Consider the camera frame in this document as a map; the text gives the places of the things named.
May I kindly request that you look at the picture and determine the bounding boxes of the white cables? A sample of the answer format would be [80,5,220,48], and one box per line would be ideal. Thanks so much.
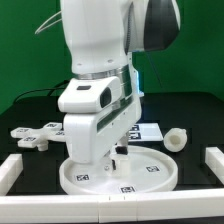
[34,10,63,35]

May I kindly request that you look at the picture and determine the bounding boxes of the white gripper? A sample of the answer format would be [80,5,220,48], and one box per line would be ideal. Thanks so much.
[63,94,142,175]

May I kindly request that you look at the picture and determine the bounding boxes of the white left fence bar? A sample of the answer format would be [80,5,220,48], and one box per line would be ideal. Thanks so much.
[0,154,23,196]

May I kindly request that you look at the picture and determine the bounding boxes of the white right fence bar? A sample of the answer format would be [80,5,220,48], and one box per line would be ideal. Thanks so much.
[205,147,224,185]

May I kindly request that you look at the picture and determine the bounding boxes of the white round table top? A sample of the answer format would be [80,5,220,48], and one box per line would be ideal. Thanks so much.
[59,145,178,195]

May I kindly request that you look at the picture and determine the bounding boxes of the white cross table base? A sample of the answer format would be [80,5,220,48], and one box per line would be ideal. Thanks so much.
[10,122,65,151]

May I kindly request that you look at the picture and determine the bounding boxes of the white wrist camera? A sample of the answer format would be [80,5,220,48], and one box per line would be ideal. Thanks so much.
[58,77,122,114]

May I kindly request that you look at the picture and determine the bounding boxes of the white marker tag sheet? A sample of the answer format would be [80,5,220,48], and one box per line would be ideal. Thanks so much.
[129,123,163,142]

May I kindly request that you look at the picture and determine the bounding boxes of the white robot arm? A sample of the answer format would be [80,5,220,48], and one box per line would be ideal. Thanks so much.
[58,0,180,165]

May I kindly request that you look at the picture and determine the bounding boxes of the black cables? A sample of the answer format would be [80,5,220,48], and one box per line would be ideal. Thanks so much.
[13,79,72,104]

